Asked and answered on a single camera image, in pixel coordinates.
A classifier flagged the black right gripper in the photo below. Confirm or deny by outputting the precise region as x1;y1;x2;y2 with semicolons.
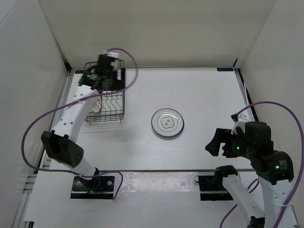
204;128;255;159

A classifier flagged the white plate orange sunburst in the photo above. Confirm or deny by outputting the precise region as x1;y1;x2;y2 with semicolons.
91;98;102;113

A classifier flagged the white plate green flower outline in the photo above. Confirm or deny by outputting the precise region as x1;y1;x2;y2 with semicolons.
151;114;185;139

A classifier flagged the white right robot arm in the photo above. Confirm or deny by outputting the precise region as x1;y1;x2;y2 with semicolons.
205;122;294;228

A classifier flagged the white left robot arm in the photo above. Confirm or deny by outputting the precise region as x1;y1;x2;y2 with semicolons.
41;52;124;190

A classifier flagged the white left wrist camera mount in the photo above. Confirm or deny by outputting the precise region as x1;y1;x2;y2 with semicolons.
104;51;120;71

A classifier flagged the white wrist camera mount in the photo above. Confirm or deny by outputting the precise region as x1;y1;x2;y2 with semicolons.
104;51;120;71
231;113;250;135

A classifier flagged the metal wire dish rack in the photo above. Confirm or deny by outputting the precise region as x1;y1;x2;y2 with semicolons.
85;60;125;124

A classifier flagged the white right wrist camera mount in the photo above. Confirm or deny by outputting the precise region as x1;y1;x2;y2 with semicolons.
231;113;250;135

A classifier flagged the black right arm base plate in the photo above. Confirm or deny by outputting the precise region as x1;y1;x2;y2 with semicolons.
193;175;233;201

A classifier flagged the metal rail front bar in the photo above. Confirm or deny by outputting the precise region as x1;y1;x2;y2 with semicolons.
39;168;259;172

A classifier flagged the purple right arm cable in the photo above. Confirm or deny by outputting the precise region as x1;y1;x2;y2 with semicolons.
220;101;304;228

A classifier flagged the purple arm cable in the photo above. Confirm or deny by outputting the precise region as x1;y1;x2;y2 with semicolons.
220;101;304;228
21;48;139;200

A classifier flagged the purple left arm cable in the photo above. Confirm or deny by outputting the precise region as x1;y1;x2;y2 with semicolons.
21;48;139;200

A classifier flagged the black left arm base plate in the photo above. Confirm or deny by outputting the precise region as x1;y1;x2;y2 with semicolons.
70;176;115;200

